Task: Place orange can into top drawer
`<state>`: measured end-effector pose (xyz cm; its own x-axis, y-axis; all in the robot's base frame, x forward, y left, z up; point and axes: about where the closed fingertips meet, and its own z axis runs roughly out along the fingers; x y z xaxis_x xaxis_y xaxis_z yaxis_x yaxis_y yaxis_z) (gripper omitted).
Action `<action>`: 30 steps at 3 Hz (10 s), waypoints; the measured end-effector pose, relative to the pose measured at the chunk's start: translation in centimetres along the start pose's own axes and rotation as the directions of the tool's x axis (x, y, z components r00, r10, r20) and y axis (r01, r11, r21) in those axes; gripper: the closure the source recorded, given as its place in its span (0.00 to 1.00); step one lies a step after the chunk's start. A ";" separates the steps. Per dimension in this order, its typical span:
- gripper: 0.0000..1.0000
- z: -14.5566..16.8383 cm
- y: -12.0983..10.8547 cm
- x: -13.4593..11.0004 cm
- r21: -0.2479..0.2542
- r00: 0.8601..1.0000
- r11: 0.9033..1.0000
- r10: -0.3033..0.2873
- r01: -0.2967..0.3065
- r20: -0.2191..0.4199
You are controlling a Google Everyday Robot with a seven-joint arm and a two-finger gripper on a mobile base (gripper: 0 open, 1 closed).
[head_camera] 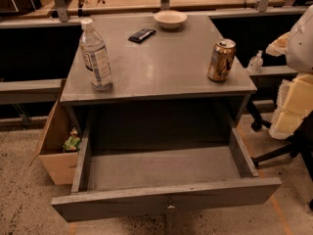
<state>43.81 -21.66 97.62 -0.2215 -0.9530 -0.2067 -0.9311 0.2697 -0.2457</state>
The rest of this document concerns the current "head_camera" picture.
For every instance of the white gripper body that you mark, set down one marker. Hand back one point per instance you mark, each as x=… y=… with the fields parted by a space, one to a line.
x=301 y=48

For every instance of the orange soda can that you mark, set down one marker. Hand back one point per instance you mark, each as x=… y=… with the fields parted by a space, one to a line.
x=222 y=59

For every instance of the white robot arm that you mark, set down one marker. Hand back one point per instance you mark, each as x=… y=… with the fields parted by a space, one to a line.
x=299 y=53

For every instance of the grey cabinet with top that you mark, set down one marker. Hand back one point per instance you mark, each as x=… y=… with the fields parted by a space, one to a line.
x=160 y=87

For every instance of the open grey top drawer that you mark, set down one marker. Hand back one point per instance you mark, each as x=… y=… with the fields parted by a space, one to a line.
x=195 y=160

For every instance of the hand sanitizer bottle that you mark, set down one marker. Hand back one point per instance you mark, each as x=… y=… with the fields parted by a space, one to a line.
x=255 y=63

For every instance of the white ceramic bowl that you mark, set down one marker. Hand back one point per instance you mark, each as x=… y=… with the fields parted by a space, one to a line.
x=170 y=19

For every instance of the black snack bar wrapper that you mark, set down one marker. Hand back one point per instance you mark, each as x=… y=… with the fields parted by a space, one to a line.
x=141 y=35

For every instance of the clear plastic water bottle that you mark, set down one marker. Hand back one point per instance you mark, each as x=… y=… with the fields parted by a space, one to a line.
x=95 y=56

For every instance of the green snack bag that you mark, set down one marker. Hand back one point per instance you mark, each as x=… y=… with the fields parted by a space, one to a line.
x=72 y=144

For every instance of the cardboard box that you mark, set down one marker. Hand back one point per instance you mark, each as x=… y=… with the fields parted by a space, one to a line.
x=59 y=164

